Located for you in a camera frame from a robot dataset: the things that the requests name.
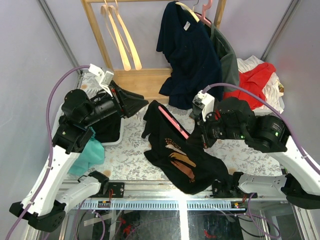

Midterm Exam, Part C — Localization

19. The navy t shirt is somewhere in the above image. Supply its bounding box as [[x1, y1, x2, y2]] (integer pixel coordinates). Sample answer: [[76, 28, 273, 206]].
[[156, 1, 223, 110]]

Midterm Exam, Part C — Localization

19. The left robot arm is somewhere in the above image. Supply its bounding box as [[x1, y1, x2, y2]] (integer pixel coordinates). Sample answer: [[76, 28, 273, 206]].
[[9, 81, 149, 233]]

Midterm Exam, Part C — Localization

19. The wooden clothes rack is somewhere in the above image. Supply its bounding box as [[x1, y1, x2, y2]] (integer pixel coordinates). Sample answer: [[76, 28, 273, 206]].
[[81, 0, 227, 104]]

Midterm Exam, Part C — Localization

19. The pink hanger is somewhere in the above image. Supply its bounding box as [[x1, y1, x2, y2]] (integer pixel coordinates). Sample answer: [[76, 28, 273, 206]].
[[194, 0, 213, 27], [158, 106, 189, 140]]

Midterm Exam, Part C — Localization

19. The black t shirt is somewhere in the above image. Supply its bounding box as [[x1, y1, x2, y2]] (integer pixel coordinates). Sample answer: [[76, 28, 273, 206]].
[[141, 100, 233, 195]]

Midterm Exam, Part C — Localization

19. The black garment in basket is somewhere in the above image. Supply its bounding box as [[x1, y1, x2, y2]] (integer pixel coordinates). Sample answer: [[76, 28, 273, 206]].
[[58, 112, 122, 143]]

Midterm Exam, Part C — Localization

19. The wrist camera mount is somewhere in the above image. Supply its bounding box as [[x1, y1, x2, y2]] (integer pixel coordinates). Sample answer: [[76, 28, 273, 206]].
[[88, 64, 114, 96], [190, 90, 215, 122]]

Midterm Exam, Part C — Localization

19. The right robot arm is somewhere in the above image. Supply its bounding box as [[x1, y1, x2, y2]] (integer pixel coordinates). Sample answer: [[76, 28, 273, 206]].
[[187, 94, 320, 210]]

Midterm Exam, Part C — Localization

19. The wooden hanger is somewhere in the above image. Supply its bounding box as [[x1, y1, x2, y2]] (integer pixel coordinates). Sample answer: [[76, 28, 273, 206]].
[[104, 1, 142, 71], [101, 0, 131, 71]]

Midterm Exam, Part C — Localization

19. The floral table mat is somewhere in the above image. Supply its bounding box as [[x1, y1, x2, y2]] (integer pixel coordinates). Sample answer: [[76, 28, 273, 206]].
[[91, 103, 282, 181]]

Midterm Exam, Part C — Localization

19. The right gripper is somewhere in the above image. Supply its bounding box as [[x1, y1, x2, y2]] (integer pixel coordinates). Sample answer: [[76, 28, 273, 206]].
[[185, 109, 246, 148]]

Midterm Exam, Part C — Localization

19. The grey t shirt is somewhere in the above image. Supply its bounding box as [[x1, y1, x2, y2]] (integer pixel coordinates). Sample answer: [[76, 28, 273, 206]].
[[188, 22, 241, 120]]

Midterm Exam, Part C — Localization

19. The white plastic basket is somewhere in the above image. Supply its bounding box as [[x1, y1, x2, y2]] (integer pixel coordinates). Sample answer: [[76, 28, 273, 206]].
[[56, 101, 126, 147]]

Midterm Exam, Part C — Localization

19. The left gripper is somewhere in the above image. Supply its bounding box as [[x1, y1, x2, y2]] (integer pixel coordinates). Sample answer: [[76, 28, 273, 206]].
[[82, 80, 150, 127]]

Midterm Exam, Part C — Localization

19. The teal cloth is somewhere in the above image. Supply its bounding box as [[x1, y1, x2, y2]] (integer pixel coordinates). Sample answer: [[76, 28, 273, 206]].
[[68, 127, 105, 176]]

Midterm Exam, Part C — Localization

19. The red t shirt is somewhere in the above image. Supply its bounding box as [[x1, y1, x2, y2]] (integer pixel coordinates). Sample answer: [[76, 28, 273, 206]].
[[223, 62, 276, 110]]

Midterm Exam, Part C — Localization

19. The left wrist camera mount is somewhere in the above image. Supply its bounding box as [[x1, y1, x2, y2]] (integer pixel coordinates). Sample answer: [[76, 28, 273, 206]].
[[88, 64, 114, 96]]

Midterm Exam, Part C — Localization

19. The pink hanger on rack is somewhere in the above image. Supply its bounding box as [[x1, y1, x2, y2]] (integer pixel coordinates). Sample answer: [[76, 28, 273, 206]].
[[194, 0, 213, 27]]

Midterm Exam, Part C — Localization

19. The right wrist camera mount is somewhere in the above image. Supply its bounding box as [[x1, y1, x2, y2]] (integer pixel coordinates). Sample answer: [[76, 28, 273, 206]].
[[190, 90, 215, 122]]

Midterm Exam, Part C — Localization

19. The white garment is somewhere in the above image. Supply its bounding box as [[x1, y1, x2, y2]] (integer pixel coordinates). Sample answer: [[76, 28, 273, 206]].
[[236, 55, 285, 114]]

